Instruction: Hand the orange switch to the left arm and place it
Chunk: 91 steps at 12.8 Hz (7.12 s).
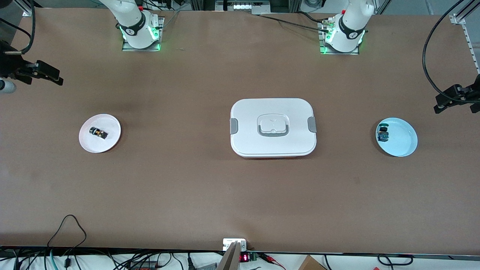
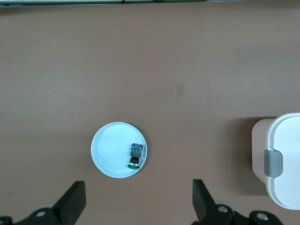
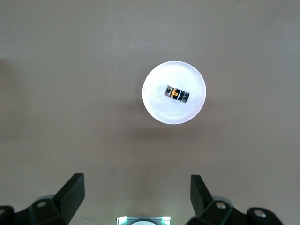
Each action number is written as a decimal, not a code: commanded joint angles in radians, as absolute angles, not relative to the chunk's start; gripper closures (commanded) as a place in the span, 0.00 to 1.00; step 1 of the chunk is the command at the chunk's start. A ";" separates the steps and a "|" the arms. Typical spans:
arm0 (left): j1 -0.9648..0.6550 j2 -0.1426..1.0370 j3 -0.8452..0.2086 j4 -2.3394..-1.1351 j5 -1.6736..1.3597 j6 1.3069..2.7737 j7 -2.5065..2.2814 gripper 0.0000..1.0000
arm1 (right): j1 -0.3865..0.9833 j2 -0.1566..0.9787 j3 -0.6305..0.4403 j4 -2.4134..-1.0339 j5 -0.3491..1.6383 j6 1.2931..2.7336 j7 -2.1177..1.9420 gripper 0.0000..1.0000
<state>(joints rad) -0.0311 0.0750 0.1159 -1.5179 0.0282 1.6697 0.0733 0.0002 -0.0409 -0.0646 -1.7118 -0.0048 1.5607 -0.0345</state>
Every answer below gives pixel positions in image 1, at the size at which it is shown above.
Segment orange black switch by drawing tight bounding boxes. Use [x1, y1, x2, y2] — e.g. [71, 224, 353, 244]
[89, 127, 109, 140]

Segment white lunch box grey clips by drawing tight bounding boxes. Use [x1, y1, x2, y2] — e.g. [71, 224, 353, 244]
[229, 98, 318, 159]

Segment brown cardboard box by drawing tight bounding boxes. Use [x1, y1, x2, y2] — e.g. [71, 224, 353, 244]
[298, 255, 327, 270]

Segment aluminium profile piece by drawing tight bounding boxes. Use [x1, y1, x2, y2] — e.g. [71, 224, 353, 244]
[13, 0, 35, 17]

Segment light blue round plate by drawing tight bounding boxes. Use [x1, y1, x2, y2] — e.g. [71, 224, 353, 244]
[375, 117, 418, 157]

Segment pink round plate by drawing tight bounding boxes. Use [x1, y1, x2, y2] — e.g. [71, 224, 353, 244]
[79, 114, 122, 153]

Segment white lit power unit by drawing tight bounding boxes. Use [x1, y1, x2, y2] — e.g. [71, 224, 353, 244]
[215, 0, 271, 12]

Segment red clip leads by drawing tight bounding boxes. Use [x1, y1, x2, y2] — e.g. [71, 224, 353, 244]
[261, 253, 286, 270]

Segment white socket block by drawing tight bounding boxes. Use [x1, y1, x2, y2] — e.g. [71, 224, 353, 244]
[223, 238, 248, 251]

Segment grey angled bar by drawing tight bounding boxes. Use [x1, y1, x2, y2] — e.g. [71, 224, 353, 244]
[216, 241, 241, 270]

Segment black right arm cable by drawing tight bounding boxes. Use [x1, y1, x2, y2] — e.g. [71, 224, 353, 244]
[4, 0, 36, 56]
[0, 18, 31, 38]

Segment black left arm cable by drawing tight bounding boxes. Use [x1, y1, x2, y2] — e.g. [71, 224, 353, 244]
[422, 0, 469, 102]

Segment blue black switch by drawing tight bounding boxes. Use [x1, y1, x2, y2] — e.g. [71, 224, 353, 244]
[377, 123, 390, 143]

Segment aluminium table edge rail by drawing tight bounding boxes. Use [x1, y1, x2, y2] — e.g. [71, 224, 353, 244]
[449, 13, 480, 74]

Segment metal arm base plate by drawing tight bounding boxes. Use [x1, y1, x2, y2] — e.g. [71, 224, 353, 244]
[122, 17, 165, 52]
[318, 22, 360, 56]

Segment thin black looped cable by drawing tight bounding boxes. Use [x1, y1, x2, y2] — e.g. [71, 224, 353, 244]
[47, 214, 87, 250]

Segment black flat looped cable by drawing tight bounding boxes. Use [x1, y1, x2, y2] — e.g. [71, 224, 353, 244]
[377, 254, 414, 266]

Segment black cable to arm base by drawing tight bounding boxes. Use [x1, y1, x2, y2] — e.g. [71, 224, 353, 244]
[258, 14, 330, 32]

